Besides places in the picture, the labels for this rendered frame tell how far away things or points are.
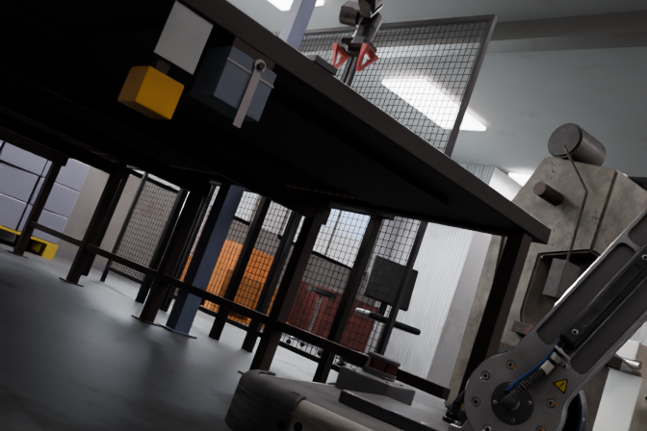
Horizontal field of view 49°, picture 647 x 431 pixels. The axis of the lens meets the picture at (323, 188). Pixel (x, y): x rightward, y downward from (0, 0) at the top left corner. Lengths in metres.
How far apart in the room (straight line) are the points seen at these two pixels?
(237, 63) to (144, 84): 0.22
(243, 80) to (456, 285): 8.21
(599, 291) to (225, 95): 0.87
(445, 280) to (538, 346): 8.69
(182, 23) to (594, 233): 4.23
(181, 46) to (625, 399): 7.35
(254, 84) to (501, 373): 0.84
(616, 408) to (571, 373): 7.35
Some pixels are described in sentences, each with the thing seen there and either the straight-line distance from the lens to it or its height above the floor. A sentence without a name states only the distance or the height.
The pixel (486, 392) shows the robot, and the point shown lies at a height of 0.34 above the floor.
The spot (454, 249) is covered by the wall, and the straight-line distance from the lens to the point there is 9.82.
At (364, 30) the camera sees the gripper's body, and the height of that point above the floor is 1.18.
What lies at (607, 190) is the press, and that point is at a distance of 5.46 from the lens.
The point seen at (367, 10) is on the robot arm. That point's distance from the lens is 2.13.
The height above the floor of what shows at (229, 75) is 0.77.
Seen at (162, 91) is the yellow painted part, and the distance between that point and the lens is 1.47.
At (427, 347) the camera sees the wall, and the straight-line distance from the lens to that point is 9.67.
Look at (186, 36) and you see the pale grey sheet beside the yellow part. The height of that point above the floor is 0.80.
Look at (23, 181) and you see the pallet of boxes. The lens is 6.46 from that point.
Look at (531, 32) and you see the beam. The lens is 5.80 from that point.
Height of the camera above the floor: 0.36
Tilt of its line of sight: 9 degrees up
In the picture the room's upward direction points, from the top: 20 degrees clockwise
